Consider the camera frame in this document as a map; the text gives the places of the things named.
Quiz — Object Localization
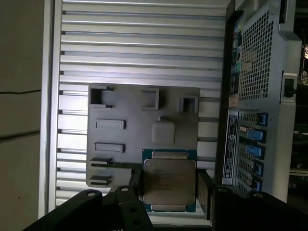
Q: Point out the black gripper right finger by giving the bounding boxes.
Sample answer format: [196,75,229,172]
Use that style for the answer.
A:
[197,169,308,231]

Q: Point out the silver CPU green edge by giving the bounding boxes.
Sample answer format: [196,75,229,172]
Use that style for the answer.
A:
[141,148,198,213]

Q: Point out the blue plastic latch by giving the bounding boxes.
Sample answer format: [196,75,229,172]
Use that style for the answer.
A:
[244,144,266,160]
[254,162,265,178]
[245,129,267,144]
[257,113,269,126]
[252,177,262,193]

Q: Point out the grey plastic parts rack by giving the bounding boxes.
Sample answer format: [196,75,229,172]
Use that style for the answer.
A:
[86,83,201,189]

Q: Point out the dark grey PC case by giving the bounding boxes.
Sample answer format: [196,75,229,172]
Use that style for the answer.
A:
[215,0,308,203]

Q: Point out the black floor cable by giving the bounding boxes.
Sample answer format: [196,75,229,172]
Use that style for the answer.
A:
[0,90,42,95]

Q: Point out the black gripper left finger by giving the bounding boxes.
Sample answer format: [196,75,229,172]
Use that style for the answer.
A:
[23,168,154,231]

